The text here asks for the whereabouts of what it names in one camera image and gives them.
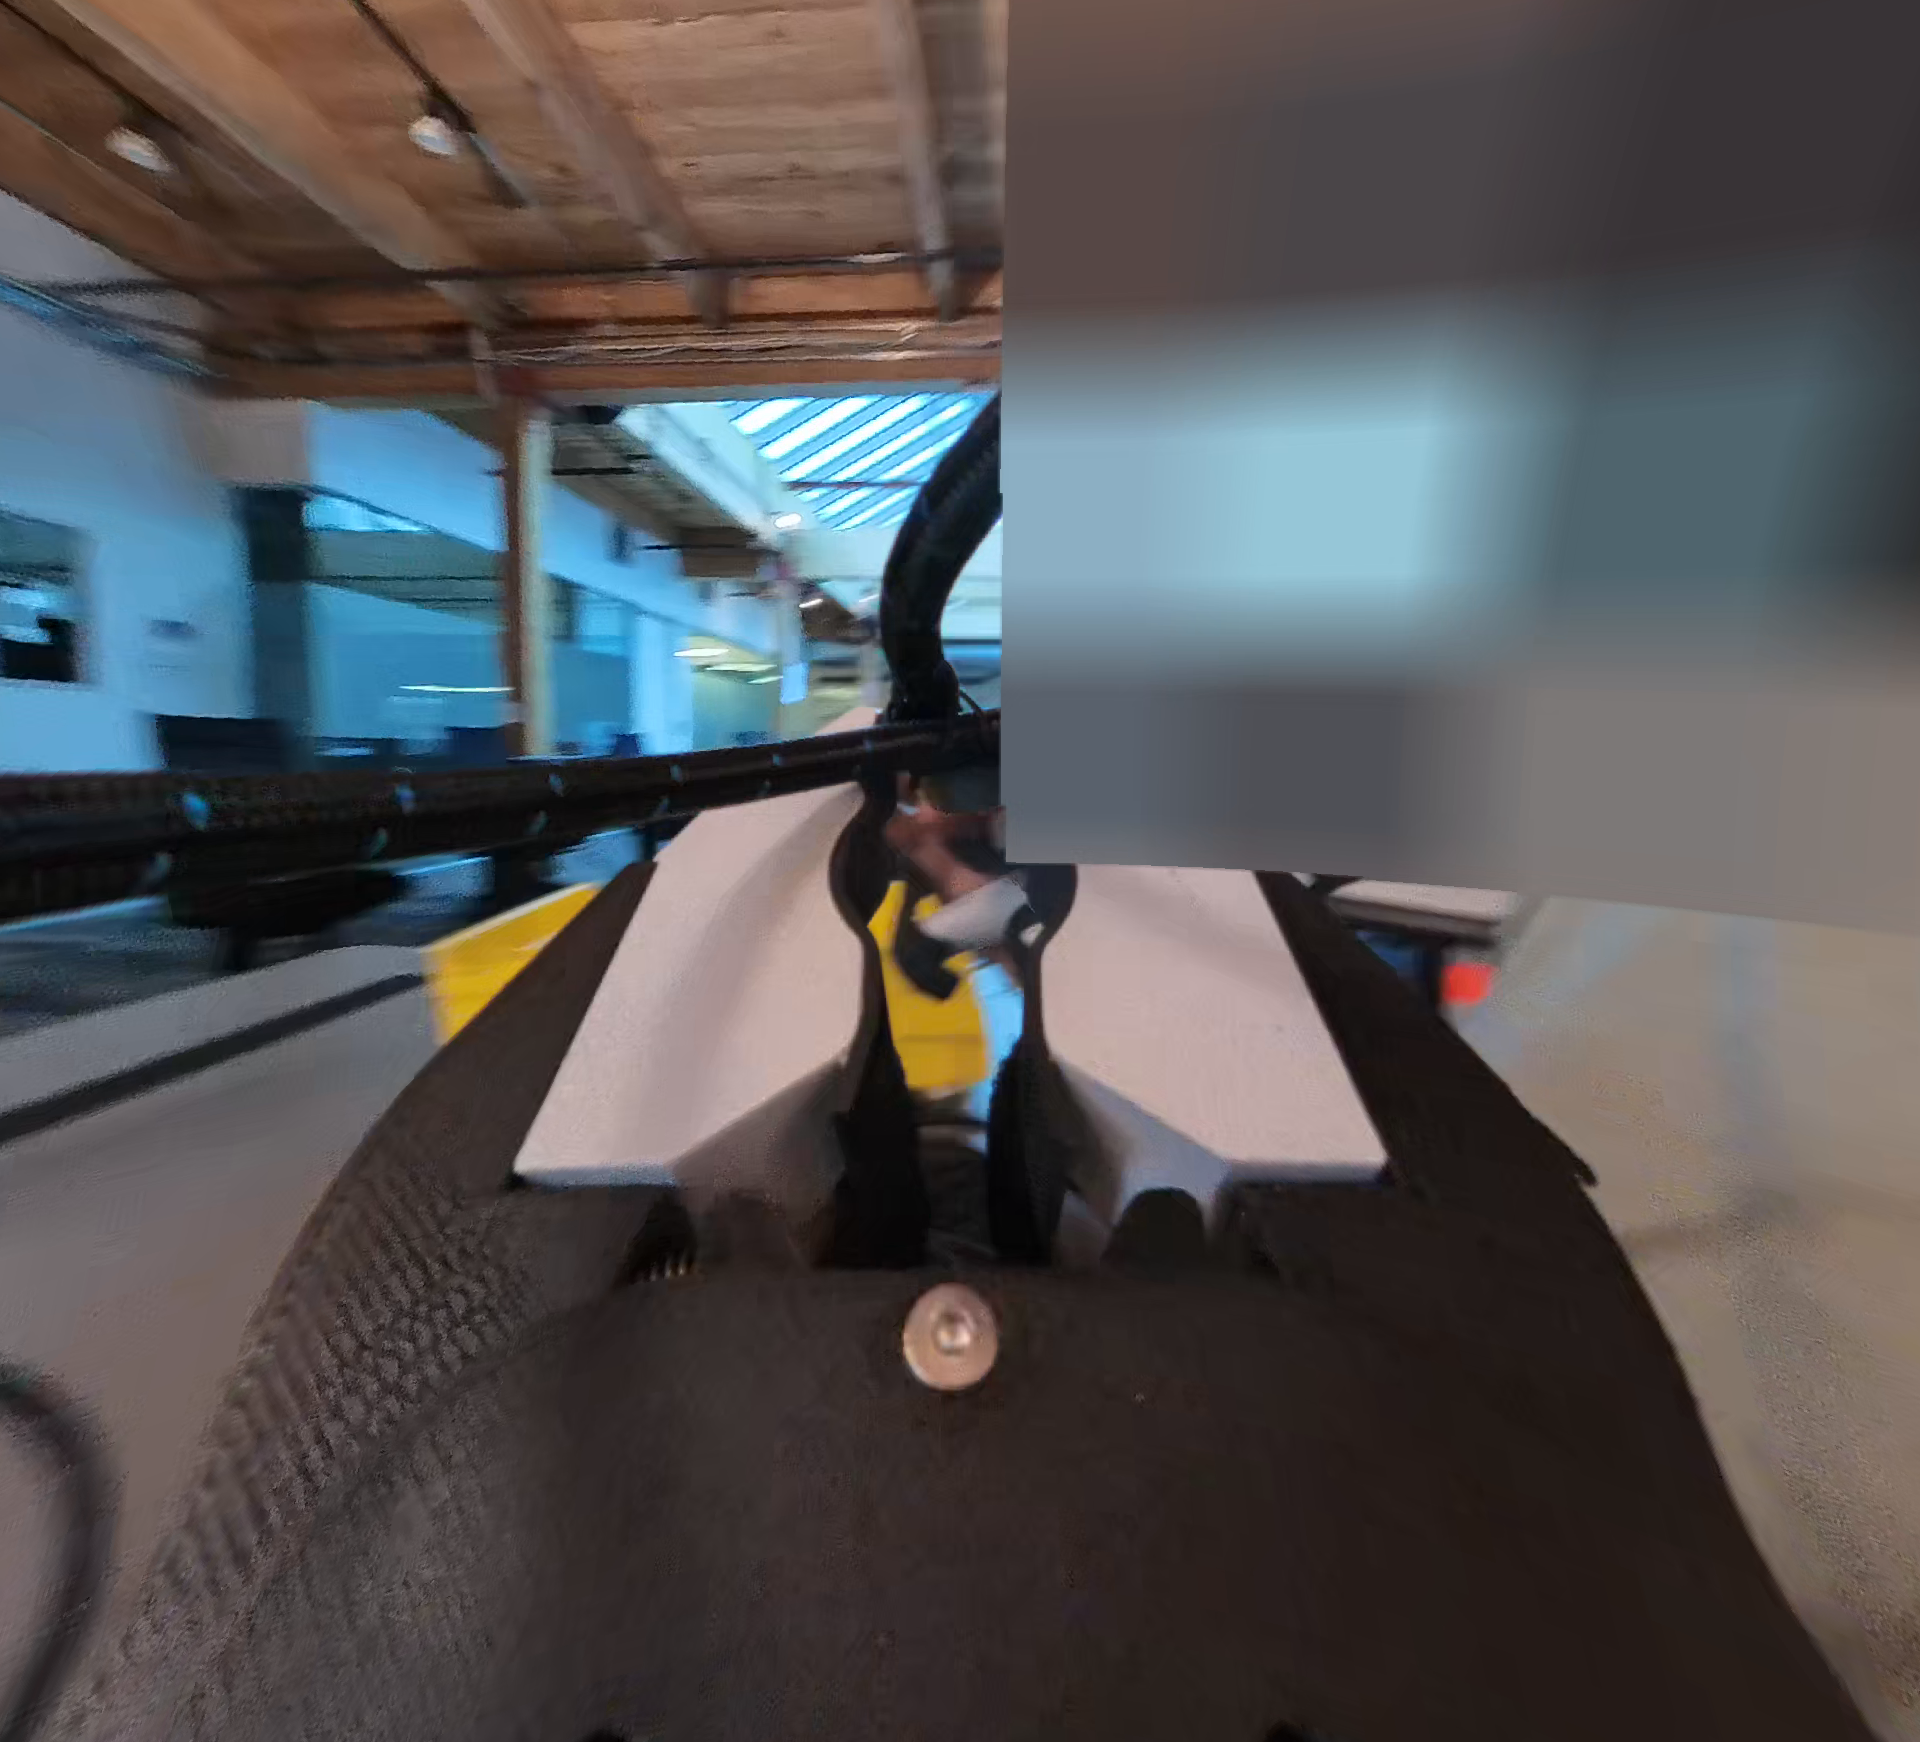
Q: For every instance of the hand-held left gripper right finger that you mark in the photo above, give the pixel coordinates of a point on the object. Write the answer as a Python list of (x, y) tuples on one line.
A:
[(1197, 1021)]

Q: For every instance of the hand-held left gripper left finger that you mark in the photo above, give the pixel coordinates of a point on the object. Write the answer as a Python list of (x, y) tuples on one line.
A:
[(707, 1005)]

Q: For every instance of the yellow plastic bin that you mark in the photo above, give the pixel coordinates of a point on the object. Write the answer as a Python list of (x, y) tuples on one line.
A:
[(496, 964)]

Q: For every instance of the ceiling spot lamp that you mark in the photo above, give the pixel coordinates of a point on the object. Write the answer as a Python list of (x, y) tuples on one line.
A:
[(139, 150), (435, 132)]

